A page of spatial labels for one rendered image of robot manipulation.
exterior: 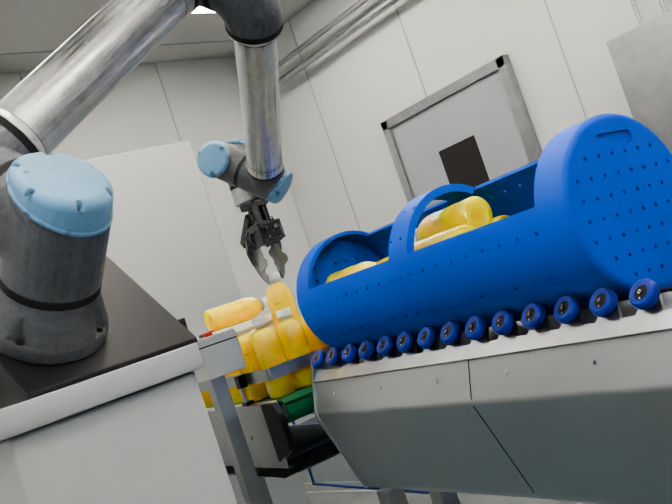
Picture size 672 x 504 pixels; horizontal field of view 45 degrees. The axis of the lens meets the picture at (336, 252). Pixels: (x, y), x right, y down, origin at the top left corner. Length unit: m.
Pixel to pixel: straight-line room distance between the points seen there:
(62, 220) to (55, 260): 0.07
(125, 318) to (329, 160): 5.58
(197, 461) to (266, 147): 0.82
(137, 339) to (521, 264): 0.63
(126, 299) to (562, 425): 0.76
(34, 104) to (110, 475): 0.59
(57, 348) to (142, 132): 5.57
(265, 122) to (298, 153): 5.41
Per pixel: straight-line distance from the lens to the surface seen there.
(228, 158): 2.01
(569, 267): 1.26
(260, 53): 1.66
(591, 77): 5.30
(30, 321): 1.28
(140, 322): 1.41
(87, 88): 1.43
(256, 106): 1.76
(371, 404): 1.79
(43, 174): 1.23
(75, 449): 1.22
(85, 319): 1.30
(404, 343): 1.65
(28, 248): 1.22
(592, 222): 1.24
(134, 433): 1.25
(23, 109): 1.38
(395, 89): 6.28
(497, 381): 1.45
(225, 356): 2.00
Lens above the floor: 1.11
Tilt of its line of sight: 3 degrees up
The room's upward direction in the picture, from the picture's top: 19 degrees counter-clockwise
